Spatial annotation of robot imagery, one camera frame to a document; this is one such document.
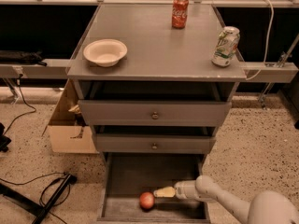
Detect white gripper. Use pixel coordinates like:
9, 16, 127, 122
153, 180, 199, 200

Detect red apple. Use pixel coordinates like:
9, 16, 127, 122
139, 192, 155, 210

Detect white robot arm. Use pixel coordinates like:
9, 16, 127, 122
153, 175, 299, 224

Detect grey bottom drawer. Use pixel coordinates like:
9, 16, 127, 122
96, 153, 210, 224

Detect grey drawer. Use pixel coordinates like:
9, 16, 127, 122
96, 153, 210, 224
78, 100, 231, 127
93, 133, 216, 154

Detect grey middle drawer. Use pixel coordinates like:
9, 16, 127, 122
93, 133, 216, 154

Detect grey top drawer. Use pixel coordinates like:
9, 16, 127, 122
78, 100, 231, 127

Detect grey drawer cabinet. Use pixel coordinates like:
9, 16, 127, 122
66, 3, 247, 156

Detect cardboard box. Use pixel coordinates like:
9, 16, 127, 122
47, 80, 96, 154

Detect black stand leg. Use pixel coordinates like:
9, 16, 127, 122
0, 173, 78, 224

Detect white paper bowl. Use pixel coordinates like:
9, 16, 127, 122
83, 39, 128, 67

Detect green white soda can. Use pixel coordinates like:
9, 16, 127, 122
212, 26, 240, 67

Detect red cola can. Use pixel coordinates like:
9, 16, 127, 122
172, 0, 189, 29

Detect metal frame rail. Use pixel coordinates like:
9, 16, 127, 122
0, 59, 298, 83

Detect black floor cable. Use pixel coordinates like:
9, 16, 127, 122
3, 73, 37, 135

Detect black bag on rail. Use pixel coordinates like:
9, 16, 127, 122
0, 50, 47, 66

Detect white hanging cable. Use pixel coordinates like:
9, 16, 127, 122
245, 0, 275, 82

